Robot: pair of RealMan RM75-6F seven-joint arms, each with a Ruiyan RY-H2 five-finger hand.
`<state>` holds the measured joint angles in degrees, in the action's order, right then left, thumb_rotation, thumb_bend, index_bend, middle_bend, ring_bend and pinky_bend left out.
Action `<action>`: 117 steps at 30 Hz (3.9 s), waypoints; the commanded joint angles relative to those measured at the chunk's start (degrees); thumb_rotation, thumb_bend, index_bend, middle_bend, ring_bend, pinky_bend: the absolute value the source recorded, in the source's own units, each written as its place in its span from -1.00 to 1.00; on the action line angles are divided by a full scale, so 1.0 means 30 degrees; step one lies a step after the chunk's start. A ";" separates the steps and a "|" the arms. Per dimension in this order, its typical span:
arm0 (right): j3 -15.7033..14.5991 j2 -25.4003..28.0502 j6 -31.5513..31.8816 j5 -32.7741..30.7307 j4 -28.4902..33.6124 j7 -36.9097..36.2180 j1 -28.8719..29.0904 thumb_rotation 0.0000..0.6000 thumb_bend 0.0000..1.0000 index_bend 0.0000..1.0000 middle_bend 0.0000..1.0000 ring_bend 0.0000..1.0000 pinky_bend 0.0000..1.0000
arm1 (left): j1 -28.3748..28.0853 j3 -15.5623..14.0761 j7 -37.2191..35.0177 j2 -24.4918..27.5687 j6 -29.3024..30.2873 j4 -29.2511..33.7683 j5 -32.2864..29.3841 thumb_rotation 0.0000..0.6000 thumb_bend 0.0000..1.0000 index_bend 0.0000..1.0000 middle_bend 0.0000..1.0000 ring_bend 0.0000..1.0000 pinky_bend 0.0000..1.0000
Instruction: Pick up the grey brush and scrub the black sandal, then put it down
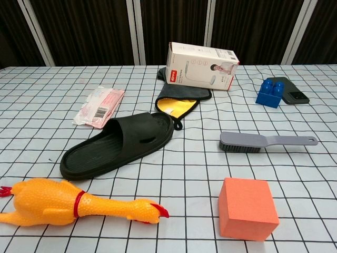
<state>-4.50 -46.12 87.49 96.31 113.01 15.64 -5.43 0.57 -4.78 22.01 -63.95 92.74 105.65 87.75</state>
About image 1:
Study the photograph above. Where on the orange foam cube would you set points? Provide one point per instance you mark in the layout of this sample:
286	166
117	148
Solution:
245	210

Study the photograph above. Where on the pink plastic packet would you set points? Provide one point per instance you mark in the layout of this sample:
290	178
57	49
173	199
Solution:
100	108

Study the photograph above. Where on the white product box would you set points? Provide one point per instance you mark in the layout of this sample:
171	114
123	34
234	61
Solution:
200	66

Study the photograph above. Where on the black smartphone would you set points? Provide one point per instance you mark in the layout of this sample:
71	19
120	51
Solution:
296	93

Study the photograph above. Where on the white screen frame post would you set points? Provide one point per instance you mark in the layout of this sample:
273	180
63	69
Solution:
135	31
35	33
212	23
298	33

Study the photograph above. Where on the blue toy building brick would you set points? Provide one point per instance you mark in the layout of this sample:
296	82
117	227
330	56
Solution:
267	98

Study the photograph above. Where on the white checked tablecloth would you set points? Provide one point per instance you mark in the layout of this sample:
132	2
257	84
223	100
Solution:
184	168

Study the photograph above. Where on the yellow rubber chicken toy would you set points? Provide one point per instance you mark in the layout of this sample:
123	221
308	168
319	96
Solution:
52	203

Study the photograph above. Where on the grey and yellow cloth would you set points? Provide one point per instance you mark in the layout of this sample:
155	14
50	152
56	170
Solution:
181	92

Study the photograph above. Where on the grey cleaning brush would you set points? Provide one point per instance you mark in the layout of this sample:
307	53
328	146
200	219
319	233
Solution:
245	139

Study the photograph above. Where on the black rubber slipper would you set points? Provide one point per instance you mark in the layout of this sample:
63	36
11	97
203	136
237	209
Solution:
105	147

